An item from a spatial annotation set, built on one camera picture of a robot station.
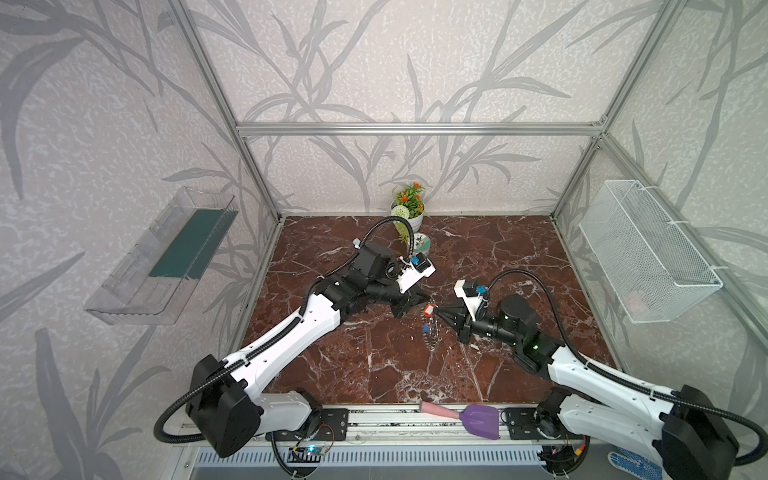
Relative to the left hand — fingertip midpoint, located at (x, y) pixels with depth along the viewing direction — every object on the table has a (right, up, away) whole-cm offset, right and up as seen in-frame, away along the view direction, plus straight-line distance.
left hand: (428, 287), depth 72 cm
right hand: (+2, -4, +1) cm, 4 cm away
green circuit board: (-30, -40, 0) cm, 50 cm away
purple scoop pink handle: (+14, -33, +2) cm, 36 cm away
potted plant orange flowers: (-4, +24, +33) cm, 41 cm away
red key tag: (0, -5, 0) cm, 5 cm away
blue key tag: (-1, -11, +2) cm, 11 cm away
